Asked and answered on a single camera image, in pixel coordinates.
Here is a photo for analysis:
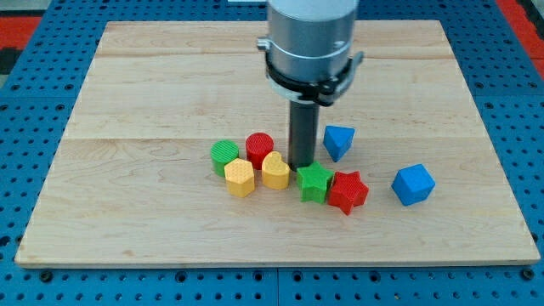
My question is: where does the blue triangle block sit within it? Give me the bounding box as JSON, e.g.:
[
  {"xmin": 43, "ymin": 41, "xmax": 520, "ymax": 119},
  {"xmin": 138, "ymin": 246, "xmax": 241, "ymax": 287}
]
[{"xmin": 323, "ymin": 125, "xmax": 355, "ymax": 162}]

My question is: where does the blue cube block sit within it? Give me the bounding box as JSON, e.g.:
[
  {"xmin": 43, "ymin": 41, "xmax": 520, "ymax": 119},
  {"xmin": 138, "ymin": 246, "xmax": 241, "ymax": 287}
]
[{"xmin": 391, "ymin": 164, "xmax": 436, "ymax": 206}]

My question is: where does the wooden board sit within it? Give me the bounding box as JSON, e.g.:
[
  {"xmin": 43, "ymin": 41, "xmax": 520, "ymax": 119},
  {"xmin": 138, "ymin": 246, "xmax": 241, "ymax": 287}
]
[{"xmin": 14, "ymin": 20, "xmax": 541, "ymax": 269}]

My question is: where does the red cylinder block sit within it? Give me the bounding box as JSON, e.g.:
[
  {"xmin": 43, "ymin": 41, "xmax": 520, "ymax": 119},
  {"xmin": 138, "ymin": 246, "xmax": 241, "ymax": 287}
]
[{"xmin": 245, "ymin": 133, "xmax": 274, "ymax": 170}]

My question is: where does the green cylinder block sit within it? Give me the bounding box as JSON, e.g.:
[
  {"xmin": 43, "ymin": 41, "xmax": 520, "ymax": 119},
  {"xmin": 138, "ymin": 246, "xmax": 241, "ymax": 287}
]
[{"xmin": 210, "ymin": 139, "xmax": 240, "ymax": 177}]

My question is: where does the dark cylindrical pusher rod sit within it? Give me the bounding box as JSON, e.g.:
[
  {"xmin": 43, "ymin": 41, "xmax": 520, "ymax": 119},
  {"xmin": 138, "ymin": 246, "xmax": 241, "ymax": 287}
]
[{"xmin": 288, "ymin": 101, "xmax": 320, "ymax": 171}]

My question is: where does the yellow heart block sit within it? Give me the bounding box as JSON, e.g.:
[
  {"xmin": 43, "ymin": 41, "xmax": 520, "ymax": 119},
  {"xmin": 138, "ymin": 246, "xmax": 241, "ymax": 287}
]
[{"xmin": 262, "ymin": 151, "xmax": 291, "ymax": 190}]

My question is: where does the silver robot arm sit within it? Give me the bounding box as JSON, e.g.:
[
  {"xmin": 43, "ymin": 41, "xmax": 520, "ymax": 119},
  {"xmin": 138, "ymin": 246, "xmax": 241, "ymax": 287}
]
[{"xmin": 257, "ymin": 0, "xmax": 363, "ymax": 107}]

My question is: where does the red star block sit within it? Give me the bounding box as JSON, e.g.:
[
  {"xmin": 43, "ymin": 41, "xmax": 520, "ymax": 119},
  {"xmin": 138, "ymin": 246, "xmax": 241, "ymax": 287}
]
[{"xmin": 327, "ymin": 171, "xmax": 370, "ymax": 215}]

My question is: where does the yellow hexagon block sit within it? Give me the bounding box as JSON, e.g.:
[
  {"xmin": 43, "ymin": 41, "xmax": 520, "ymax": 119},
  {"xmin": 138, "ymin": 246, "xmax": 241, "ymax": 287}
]
[{"xmin": 224, "ymin": 158, "xmax": 255, "ymax": 197}]

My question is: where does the green star block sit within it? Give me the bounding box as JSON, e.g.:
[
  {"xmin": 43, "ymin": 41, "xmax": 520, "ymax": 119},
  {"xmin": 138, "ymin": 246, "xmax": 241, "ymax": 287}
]
[{"xmin": 297, "ymin": 161, "xmax": 334, "ymax": 204}]

